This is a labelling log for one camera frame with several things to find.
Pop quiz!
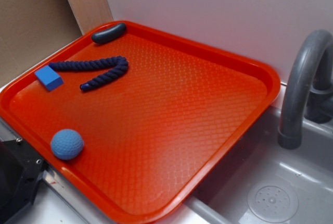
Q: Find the grey plastic sink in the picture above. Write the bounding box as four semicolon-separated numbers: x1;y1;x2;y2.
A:
183;105;333;224

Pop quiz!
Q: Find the orange plastic tray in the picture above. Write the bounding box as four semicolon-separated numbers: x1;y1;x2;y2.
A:
1;22;280;223

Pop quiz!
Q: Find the light blue dimpled ball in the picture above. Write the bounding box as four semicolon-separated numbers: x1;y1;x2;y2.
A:
50;129;84;160

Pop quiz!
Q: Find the dark grey curved object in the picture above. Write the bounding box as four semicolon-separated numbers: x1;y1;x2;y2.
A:
91;22;126;44

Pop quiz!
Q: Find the grey curved faucet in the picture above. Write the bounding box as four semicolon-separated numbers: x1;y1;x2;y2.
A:
278;30;332;150

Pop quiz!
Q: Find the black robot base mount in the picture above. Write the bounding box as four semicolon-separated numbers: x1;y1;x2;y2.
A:
1;138;46;223

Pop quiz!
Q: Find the navy blue twisted rope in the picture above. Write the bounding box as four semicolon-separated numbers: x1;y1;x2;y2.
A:
48;55;130;93

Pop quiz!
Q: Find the blue rectangular block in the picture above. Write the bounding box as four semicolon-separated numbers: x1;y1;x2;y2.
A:
34;66;63;91

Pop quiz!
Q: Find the sink drain cover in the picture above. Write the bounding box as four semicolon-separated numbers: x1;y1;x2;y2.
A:
247;183;299;223

